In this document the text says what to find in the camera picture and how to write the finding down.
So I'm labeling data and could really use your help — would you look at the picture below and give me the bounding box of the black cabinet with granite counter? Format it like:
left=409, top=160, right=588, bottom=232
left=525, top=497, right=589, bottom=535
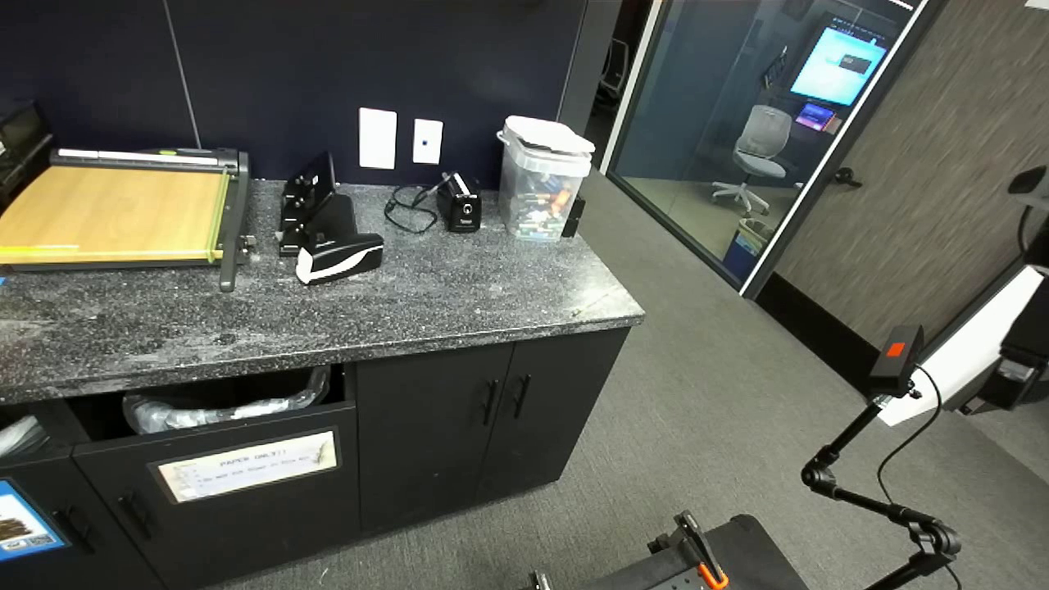
left=0, top=177, right=650, bottom=590

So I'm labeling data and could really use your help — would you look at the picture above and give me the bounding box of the black pencil sharpener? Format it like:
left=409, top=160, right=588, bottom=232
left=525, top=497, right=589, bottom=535
left=432, top=167, right=484, bottom=237

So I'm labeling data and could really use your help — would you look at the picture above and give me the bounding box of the clear plastic container with lid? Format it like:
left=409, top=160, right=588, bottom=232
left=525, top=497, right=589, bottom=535
left=496, top=110, right=599, bottom=245

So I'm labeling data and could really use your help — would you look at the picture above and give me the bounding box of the black and white stapler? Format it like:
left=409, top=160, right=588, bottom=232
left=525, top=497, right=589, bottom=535
left=292, top=189, right=388, bottom=287

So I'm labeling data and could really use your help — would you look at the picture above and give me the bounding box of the white office chair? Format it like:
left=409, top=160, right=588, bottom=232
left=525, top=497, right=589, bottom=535
left=709, top=102, right=797, bottom=222

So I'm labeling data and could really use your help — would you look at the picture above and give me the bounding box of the white paper label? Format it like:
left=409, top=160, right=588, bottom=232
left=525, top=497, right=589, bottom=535
left=153, top=425, right=344, bottom=508

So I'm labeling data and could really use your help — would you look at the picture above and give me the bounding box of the orange and black clamp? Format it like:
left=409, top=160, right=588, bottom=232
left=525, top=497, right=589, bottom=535
left=669, top=508, right=736, bottom=590

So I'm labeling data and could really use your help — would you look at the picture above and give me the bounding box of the black robot cart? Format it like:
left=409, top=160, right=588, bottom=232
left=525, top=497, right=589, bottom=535
left=525, top=511, right=814, bottom=590

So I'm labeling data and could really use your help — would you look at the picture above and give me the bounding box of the clear plastic trash bag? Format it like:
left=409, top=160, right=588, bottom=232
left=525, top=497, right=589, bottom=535
left=117, top=366, right=333, bottom=440

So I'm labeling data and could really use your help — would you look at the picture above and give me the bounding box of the black pull-out trash drawer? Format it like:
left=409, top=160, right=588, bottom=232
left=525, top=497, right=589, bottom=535
left=67, top=363, right=363, bottom=590

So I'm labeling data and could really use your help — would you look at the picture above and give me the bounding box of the black box with orange sticker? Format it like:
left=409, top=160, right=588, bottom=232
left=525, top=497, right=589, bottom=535
left=867, top=320, right=927, bottom=399

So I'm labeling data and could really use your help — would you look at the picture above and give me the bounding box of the lit computer monitor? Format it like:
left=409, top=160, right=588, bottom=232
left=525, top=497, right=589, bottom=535
left=788, top=21, right=892, bottom=110

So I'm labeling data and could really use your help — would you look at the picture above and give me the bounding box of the wooden paper trimmer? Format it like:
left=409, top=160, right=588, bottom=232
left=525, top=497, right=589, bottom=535
left=0, top=143, right=256, bottom=294

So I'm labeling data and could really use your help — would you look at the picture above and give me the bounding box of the black drawer with blue label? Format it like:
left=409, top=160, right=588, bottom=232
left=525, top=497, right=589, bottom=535
left=0, top=402, right=167, bottom=590

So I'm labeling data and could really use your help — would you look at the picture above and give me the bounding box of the black power cable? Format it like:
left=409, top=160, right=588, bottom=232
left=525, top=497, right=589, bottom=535
left=382, top=177, right=442, bottom=239

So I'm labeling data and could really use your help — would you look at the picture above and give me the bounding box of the white wall outlet plate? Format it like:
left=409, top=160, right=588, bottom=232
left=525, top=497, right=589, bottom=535
left=409, top=114, right=450, bottom=171

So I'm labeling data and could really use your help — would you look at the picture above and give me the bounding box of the glass partition with white frame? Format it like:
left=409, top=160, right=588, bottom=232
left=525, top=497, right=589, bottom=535
left=598, top=0, right=949, bottom=302

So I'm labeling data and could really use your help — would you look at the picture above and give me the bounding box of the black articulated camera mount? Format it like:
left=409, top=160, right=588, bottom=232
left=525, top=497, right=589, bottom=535
left=797, top=399, right=966, bottom=590

